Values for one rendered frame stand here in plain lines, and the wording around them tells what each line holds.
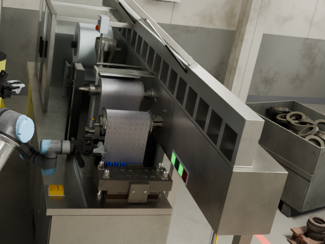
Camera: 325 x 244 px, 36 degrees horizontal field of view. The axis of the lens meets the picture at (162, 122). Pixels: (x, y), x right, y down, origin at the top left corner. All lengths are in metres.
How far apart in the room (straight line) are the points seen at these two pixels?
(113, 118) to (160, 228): 0.64
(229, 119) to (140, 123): 0.79
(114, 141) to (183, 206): 1.94
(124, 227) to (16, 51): 4.06
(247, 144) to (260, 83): 6.01
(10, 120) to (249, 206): 1.12
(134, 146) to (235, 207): 0.87
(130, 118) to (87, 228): 0.61
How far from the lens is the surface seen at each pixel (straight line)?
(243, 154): 1.94
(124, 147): 2.70
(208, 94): 2.20
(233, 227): 2.09
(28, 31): 6.32
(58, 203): 2.57
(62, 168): 2.89
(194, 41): 7.09
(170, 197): 3.11
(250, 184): 2.01
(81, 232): 2.62
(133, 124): 2.66
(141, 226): 2.68
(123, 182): 2.57
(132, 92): 2.85
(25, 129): 2.33
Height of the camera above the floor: 2.25
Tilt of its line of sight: 21 degrees down
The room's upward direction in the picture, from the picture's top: 11 degrees clockwise
